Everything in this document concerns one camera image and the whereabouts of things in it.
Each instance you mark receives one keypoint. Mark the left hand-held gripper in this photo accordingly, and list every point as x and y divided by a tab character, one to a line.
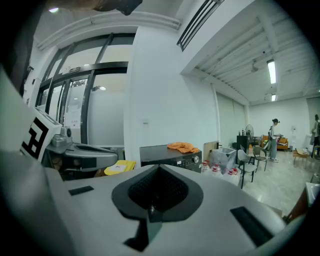
40	132

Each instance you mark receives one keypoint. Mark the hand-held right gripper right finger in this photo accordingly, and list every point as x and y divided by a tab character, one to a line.
215	200

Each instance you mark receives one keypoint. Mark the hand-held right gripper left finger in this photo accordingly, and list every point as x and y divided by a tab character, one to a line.
95	205

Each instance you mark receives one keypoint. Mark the black knob with metal ring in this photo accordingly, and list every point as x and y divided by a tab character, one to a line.
195	159

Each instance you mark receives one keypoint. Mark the black washing machine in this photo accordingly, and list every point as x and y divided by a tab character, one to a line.
155	153

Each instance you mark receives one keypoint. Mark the yellow plastic bin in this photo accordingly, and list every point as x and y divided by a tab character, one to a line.
120	168

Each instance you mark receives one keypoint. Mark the cluster of clear water jugs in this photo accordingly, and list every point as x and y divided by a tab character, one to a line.
220	172

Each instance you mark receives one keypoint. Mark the clear plastic storage box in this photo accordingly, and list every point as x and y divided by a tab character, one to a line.
226	157

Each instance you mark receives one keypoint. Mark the white paper notice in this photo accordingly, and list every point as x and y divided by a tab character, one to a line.
72	117

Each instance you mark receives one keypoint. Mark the black framed glass door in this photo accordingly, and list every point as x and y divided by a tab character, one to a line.
107	105

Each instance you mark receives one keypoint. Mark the grey shell chair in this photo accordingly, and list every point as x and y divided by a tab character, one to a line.
245	160

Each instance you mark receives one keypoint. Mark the large wooden board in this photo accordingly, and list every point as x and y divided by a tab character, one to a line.
210	150

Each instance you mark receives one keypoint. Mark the orange cloth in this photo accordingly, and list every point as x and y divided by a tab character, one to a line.
183	147

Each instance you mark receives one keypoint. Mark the dark mesh chair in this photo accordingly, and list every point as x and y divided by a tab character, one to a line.
260	155

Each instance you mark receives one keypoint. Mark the black cabinet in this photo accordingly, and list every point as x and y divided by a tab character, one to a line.
242	142

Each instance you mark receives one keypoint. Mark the black standing fan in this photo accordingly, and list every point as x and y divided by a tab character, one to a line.
249	131

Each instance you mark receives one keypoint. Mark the white roller blinds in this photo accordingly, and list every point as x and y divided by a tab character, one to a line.
230	120

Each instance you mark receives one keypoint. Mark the orange sofa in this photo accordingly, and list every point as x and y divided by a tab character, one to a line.
283	143

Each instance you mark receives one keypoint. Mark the white topped wooden stand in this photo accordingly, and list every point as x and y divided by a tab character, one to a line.
312	192

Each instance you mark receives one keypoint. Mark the low wooden table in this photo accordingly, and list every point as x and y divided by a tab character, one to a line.
301	153

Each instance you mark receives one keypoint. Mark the ceiling tube light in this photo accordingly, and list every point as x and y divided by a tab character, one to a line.
271	71
273	97

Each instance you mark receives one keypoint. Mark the white ceiling pipes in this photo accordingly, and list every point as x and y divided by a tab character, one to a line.
112	22

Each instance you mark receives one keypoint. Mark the grey ceiling fixture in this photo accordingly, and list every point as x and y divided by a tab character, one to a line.
254	67

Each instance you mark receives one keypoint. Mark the round ceiling light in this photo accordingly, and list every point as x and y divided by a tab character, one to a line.
53	10

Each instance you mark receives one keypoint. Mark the black air vent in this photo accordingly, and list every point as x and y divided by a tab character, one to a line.
197	22

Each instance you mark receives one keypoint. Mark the white vertical wall pipe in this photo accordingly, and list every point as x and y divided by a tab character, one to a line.
215	112

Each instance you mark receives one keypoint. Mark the black head-worn camera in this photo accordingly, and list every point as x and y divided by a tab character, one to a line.
127	6

